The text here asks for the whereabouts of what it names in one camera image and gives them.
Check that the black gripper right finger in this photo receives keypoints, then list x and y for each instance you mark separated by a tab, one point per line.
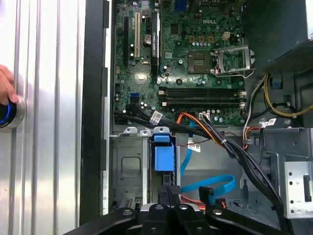
188	220

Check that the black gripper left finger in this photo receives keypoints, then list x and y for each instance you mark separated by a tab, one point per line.
156	220

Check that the hard disk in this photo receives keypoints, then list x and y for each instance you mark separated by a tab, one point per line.
163	159

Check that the metal disk bay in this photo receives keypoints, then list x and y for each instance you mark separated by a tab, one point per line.
129	151

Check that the person's hand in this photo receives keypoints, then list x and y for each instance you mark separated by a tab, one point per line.
7	83

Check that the grey metal drive cage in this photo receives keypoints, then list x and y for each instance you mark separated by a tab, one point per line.
293	176

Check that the black RAM slot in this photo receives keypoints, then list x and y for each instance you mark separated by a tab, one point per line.
200	99
200	89
200	104
200	93

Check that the blue SATA ports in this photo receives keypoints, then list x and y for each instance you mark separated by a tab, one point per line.
135	96

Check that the black PC case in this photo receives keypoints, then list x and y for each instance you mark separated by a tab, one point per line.
93	98

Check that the silver chipset chip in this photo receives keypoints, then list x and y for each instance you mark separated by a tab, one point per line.
141	77

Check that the blue plastic clip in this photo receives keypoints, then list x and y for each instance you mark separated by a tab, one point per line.
277	82

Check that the metal socket cover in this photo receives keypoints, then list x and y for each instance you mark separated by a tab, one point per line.
231	49

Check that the black expansion slot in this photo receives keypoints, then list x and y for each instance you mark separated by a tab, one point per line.
126	41

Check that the silver coin battery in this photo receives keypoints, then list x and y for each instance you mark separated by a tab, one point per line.
148	39

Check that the beige expansion slot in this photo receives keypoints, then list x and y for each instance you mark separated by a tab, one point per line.
137	34

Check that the white four-pin connector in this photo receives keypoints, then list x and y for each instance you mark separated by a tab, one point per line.
226	36

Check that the green motherboard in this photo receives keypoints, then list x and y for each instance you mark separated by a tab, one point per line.
171	24

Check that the grey power supply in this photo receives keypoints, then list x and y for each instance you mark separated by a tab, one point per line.
274	29

